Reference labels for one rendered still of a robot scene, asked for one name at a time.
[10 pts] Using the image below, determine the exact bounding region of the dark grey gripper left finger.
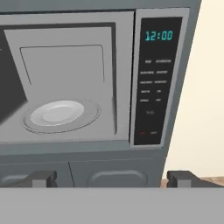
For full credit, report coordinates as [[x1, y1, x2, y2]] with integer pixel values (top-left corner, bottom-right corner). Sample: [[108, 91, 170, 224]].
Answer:
[[6, 170, 58, 189]]

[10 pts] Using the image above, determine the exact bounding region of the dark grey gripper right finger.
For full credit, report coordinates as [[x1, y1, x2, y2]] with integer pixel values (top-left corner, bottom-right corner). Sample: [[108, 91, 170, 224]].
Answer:
[[165, 170, 223, 189]]

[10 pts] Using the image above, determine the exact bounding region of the grey microwave oven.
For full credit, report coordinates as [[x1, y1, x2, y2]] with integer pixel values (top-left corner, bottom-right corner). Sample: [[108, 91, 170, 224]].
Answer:
[[0, 0, 203, 156]]

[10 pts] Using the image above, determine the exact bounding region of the grey cupboard door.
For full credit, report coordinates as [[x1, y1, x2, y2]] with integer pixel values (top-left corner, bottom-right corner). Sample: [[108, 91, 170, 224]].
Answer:
[[0, 161, 75, 189], [68, 158, 165, 189]]

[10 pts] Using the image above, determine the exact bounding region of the white plate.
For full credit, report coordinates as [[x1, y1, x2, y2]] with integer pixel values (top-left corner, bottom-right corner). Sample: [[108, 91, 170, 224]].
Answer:
[[30, 100, 86, 127]]

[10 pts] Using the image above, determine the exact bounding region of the grey glass turntable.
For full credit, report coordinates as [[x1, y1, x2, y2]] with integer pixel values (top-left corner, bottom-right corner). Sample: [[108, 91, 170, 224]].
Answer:
[[21, 98, 102, 135]]

